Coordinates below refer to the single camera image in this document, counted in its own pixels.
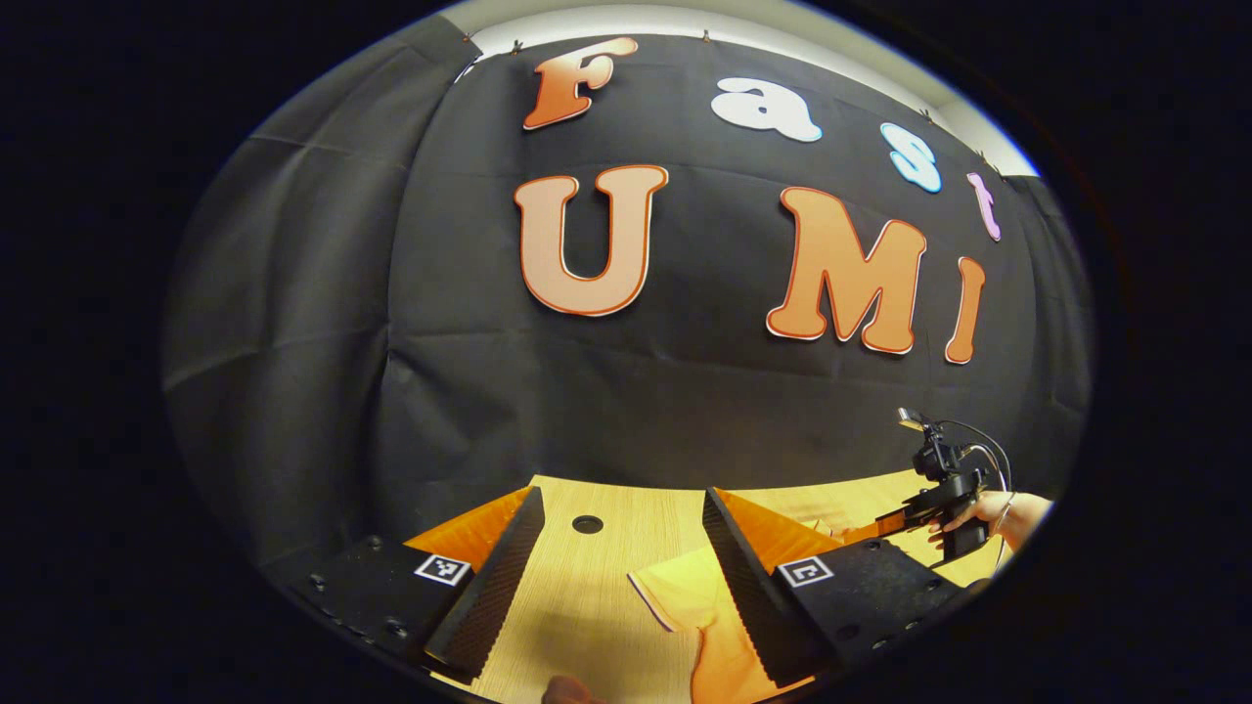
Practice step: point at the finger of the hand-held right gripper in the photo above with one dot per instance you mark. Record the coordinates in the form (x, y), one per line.
(880, 528)

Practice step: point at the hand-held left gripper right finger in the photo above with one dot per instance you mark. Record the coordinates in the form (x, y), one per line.
(753, 596)

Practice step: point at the orange T-shirt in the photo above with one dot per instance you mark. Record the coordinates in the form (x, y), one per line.
(690, 596)

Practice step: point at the row of small black clips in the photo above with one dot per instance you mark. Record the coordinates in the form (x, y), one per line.
(706, 36)

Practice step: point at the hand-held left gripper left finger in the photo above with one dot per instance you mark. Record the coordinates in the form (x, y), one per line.
(494, 587)

